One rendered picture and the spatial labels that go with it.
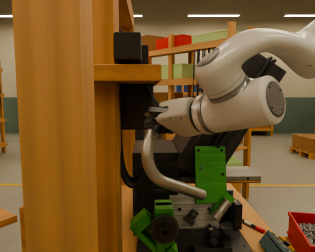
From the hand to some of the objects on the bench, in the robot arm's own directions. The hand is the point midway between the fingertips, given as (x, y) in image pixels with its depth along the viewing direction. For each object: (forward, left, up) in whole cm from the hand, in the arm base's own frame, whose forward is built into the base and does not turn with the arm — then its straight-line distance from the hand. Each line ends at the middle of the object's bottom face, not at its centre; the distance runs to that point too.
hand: (156, 125), depth 73 cm
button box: (-41, -30, -52) cm, 73 cm away
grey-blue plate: (-23, -55, -50) cm, 78 cm away
